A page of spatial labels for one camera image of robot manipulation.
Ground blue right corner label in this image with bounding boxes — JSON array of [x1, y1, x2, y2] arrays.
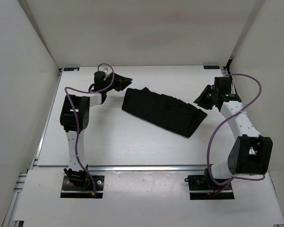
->
[[204, 65, 220, 70]]

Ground blue corner label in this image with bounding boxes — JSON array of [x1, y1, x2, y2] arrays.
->
[[63, 67, 80, 71], [204, 65, 220, 70]]

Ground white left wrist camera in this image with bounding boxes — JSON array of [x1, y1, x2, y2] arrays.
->
[[102, 67, 109, 74]]

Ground black pleated skirt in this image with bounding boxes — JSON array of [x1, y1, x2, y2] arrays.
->
[[122, 87, 207, 138]]

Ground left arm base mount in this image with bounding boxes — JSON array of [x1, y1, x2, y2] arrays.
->
[[60, 168, 105, 199]]

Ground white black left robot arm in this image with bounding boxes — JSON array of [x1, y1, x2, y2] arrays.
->
[[60, 71, 132, 174]]

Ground right side aluminium rail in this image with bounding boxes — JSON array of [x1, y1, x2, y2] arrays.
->
[[219, 73, 262, 175]]

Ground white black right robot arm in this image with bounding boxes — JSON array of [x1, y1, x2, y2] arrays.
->
[[194, 75, 273, 189]]

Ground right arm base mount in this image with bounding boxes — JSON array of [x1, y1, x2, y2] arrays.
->
[[184, 168, 235, 201]]

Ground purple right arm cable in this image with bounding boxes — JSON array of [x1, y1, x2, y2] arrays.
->
[[207, 73, 267, 187]]

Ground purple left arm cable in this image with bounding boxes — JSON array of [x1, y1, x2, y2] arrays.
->
[[64, 63, 115, 196]]

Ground blue left corner label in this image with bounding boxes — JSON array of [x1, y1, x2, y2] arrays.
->
[[63, 67, 80, 71]]

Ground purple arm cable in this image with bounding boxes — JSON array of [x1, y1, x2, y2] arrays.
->
[[207, 73, 267, 187], [64, 63, 115, 196]]

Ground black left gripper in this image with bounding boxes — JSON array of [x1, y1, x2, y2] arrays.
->
[[103, 72, 132, 92]]

